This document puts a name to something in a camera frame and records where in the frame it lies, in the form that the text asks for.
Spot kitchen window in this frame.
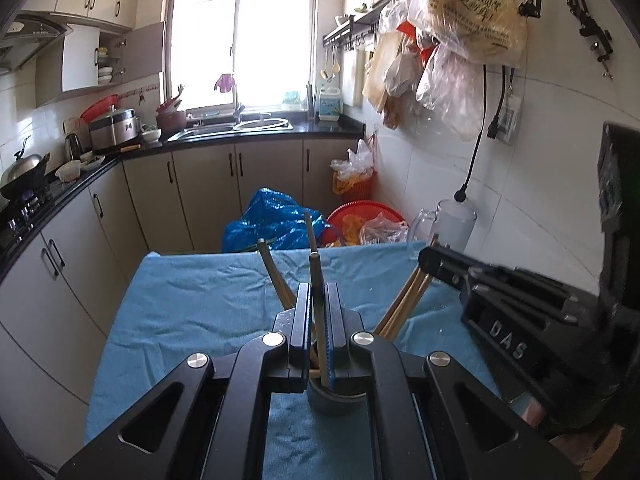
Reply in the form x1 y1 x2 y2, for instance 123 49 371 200
160 0 321 111

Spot metal wok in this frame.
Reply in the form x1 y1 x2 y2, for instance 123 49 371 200
0 135 53 201

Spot red plastic basin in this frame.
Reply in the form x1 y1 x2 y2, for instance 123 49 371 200
322 200 408 247

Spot clear glass mug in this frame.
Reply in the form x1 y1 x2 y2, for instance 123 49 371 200
406 199 478 261

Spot steel kitchen sink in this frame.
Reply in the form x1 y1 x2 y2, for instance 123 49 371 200
167 117 293 142

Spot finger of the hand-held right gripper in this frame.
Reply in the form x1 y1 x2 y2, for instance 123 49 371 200
417 245 597 325

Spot black wall rack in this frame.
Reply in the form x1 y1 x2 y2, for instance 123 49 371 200
322 0 401 53

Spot plastic bag of flatbread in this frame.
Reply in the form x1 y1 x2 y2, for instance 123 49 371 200
407 0 528 68

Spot black power plug with cable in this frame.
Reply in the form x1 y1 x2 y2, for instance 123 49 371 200
452 62 488 203

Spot kitchen base cabinets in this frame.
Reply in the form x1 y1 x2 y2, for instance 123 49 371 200
0 137 366 441

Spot dark red pot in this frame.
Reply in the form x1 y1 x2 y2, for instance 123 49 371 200
155 107 188 133

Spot cluster of hanging plastic bags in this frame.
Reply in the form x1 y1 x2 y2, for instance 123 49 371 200
362 0 486 142

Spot red basin with rim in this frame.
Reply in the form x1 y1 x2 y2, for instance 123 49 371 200
80 93 121 123

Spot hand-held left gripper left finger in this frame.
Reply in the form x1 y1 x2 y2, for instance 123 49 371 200
57 282 315 480

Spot stack of dishes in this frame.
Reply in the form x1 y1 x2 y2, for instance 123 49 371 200
97 47 121 86

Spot clear badge holder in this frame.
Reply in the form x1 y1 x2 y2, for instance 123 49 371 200
497 87 523 146

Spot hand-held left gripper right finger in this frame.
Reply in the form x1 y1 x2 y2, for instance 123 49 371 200
320 282 581 480

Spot black kitchen countertop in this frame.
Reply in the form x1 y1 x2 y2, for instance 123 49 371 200
0 115 366 271

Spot gas stove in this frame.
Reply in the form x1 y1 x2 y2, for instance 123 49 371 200
0 180 56 246

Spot range hood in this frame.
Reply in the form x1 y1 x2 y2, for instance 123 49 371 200
0 15 73 73

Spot metal kettle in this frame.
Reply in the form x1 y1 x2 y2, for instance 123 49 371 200
62 132 86 161

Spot orange waste basket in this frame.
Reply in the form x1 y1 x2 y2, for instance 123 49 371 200
330 137 377 203

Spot white detergent jug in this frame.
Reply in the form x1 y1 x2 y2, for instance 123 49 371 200
318 85 342 122

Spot blue plastic bag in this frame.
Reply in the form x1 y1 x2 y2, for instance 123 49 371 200
221 187 333 253

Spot clear plastic bag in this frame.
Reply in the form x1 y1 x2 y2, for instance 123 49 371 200
342 212 408 246

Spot silver rice cooker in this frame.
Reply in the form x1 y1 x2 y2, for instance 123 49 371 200
89 108 142 153

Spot black power cord connector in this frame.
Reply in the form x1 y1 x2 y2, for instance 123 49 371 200
486 67 516 141

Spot dark perforated utensil holder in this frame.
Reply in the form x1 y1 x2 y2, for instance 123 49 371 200
306 310 373 417

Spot white plastic container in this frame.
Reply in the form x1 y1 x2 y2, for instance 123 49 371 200
55 161 83 183

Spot blue towel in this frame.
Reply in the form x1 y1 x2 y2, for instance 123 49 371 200
84 240 501 480

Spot group of bamboo chopsticks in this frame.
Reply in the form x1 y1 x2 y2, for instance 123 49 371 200
372 232 442 341

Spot metal faucet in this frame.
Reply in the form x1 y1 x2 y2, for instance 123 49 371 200
231 80 248 123

